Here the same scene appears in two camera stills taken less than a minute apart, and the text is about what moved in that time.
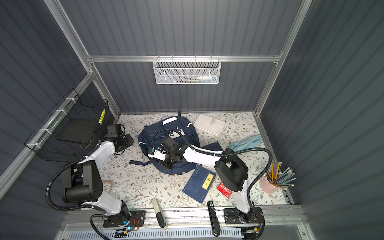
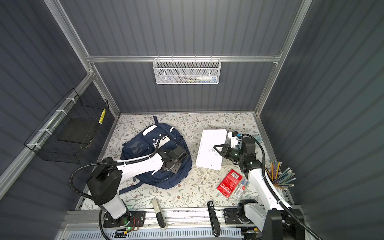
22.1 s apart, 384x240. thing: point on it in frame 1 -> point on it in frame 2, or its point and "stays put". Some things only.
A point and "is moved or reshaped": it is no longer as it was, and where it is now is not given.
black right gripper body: x=169 y=160 -> x=235 y=155
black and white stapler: x=159 y=214 stays put
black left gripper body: x=127 y=141 -> x=177 y=166
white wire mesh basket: x=187 y=71 stays put
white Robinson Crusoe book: x=209 y=124 -> x=207 y=156
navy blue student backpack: x=182 y=129 is moved or reshaped
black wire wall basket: x=70 y=132 stays put
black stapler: x=214 y=221 stays put
